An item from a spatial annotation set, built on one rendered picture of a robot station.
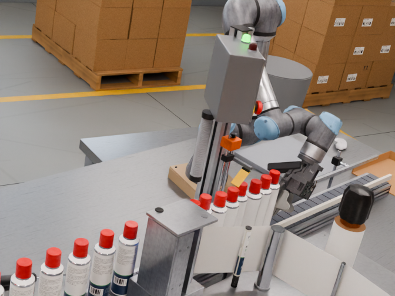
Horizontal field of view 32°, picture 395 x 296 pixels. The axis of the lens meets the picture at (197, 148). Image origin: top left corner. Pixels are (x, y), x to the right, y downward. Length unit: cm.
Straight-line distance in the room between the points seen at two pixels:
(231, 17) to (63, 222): 82
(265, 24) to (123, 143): 76
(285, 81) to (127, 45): 147
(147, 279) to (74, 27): 403
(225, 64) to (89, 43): 363
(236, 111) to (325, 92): 419
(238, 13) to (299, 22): 370
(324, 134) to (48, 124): 286
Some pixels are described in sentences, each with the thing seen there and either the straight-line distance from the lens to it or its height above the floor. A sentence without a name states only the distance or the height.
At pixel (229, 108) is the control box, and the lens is 180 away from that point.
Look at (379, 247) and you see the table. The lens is 239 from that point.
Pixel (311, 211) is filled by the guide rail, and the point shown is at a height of 91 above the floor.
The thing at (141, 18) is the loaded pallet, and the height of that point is 56.
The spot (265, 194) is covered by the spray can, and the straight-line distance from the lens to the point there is 204.
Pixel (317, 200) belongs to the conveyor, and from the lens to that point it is 244.
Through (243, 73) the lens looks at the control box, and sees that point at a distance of 177.
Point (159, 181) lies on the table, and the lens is 243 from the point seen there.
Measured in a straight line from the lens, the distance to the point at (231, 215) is 194.
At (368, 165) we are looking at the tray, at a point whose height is 84.
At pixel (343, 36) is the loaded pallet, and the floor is 64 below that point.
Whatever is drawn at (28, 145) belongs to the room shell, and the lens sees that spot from 440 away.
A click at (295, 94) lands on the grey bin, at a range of 457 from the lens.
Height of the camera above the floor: 198
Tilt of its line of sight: 25 degrees down
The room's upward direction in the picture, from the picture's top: 12 degrees clockwise
